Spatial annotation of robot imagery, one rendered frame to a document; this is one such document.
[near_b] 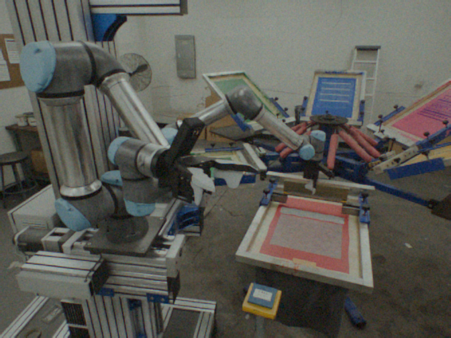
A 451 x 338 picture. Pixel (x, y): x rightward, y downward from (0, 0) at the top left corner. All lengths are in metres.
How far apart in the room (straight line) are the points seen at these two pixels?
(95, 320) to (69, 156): 1.09
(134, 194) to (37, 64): 0.38
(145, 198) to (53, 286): 0.58
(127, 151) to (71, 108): 0.25
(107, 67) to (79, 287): 0.71
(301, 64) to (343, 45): 0.73
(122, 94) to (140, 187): 0.29
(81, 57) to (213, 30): 5.45
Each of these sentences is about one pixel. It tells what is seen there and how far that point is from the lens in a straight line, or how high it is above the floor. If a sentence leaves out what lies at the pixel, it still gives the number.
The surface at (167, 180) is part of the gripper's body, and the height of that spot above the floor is 1.63.
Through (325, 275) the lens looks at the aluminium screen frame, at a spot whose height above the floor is 0.99.
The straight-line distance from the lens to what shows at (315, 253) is 1.59.
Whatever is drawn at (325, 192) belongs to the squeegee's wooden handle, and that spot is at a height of 1.10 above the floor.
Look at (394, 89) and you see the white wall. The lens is 5.93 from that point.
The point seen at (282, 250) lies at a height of 0.95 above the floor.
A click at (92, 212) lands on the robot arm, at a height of 1.43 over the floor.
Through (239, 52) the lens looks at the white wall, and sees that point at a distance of 6.11.
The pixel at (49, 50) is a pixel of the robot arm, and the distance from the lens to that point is 0.89.
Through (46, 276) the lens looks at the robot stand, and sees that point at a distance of 1.26.
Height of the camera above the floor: 1.92
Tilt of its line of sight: 24 degrees down
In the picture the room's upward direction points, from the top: straight up
